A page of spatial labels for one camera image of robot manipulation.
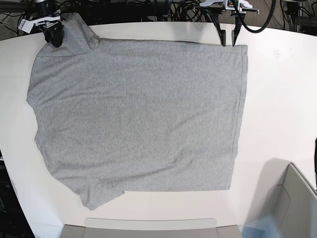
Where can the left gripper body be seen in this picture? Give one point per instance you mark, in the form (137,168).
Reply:
(218,6)

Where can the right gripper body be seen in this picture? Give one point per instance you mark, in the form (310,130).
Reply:
(41,14)

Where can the grey T-shirt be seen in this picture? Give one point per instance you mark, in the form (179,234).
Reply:
(137,115)

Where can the grey chair right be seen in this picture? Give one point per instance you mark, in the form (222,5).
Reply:
(290,208)

